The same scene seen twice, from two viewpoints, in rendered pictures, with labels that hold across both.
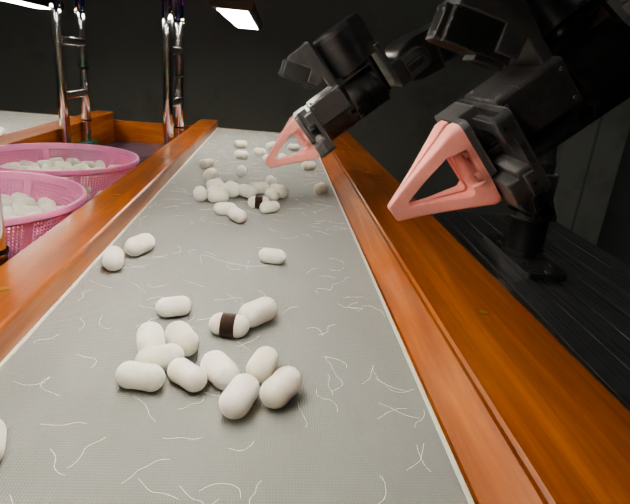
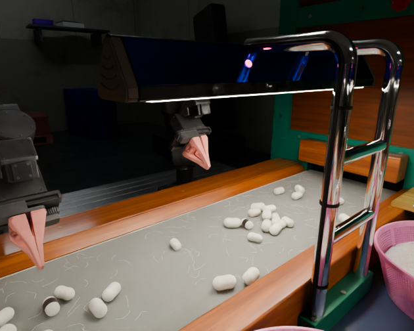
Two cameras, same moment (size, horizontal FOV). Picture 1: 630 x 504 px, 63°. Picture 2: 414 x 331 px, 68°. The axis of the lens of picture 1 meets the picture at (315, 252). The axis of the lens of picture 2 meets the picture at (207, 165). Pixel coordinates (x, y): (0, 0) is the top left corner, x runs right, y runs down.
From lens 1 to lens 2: 0.96 m
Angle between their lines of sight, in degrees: 114
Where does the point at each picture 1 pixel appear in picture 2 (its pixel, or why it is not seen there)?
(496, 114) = (207, 129)
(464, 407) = (230, 190)
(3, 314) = not seen: hidden behind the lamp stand
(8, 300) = not seen: hidden behind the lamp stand
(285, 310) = (215, 226)
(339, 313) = (201, 219)
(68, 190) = not seen: outside the picture
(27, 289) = (309, 251)
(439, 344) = (209, 194)
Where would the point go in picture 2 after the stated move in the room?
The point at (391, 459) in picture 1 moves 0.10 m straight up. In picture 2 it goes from (252, 197) to (253, 162)
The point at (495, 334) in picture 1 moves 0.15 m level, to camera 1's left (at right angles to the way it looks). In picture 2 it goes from (196, 188) to (230, 207)
